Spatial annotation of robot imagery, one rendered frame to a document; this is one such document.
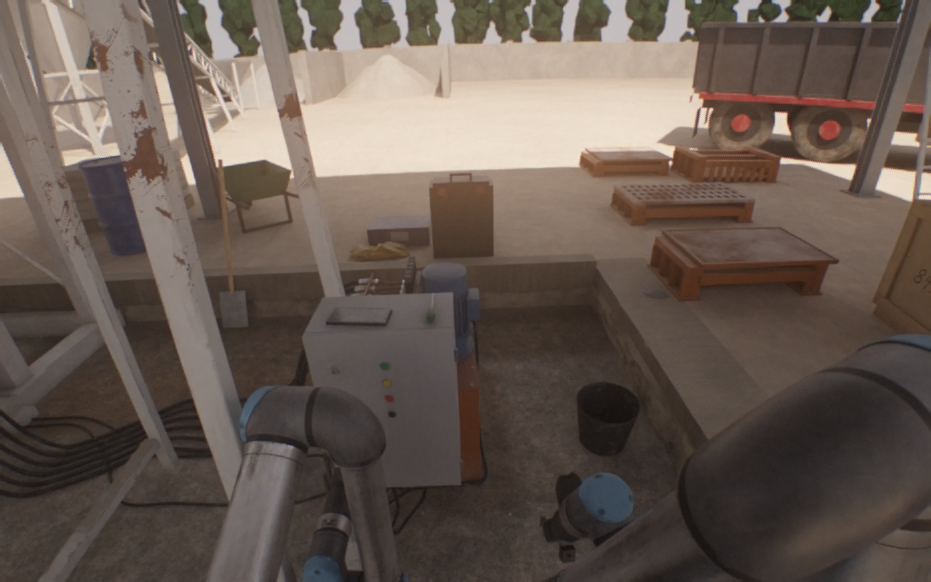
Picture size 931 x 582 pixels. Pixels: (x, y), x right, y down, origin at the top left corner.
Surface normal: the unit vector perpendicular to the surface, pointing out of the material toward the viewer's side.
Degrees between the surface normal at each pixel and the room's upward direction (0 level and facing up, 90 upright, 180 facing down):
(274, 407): 24
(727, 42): 90
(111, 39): 80
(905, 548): 82
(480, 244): 90
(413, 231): 90
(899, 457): 47
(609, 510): 19
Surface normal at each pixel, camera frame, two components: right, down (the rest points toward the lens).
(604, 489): 0.11, -0.70
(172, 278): 0.02, 0.31
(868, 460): -0.31, -0.34
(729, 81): -0.53, 0.41
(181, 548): -0.04, -0.88
